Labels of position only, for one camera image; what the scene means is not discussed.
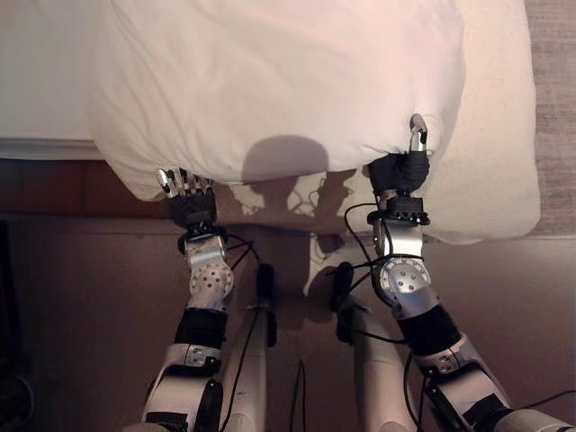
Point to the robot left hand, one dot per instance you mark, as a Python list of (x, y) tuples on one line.
[(194, 206)]

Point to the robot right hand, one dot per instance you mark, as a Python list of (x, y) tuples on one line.
[(398, 172)]

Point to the large white pillow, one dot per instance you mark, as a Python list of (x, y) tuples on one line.
[(270, 81)]

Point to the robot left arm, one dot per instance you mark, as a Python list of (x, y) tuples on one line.
[(202, 288)]

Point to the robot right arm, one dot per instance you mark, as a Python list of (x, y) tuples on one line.
[(414, 288)]

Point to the white duvet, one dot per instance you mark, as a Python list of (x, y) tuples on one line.
[(490, 135)]

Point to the robot left leg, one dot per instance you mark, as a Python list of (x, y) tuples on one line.
[(252, 360)]

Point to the robot leg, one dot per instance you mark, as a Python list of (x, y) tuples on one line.
[(373, 360), (252, 360)]

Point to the robot right leg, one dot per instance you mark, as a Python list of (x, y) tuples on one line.
[(373, 360)]

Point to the dark furniture piece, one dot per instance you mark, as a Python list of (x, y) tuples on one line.
[(6, 324)]

